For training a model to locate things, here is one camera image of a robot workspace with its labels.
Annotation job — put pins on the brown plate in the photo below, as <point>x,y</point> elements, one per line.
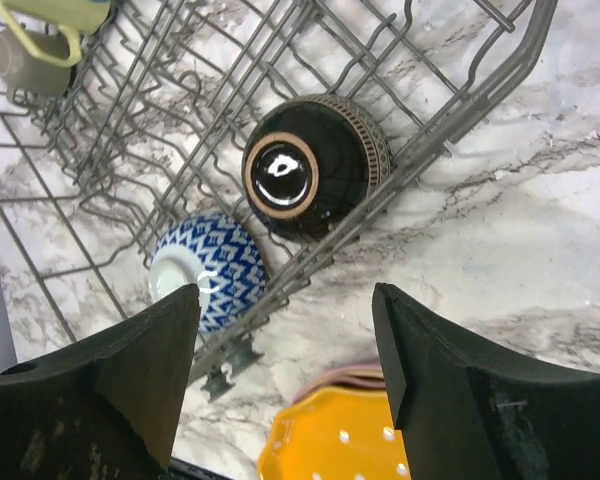
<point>367,376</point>

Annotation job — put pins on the red patterned bowl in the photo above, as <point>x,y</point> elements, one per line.
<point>217,254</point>

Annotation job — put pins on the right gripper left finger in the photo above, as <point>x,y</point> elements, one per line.
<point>105,407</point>

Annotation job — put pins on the orange polka dot plate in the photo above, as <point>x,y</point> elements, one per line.
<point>335,433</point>

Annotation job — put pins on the small grey cup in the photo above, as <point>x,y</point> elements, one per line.
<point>30,82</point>

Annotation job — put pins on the grey wire dish rack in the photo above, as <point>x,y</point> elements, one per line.
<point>163,102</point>

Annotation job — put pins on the yellow green mug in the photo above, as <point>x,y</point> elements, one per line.
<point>73,18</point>

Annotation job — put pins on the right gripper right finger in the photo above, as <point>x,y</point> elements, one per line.
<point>469,408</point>

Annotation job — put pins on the dark brown cream bowl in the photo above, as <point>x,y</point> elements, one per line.
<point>310,162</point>

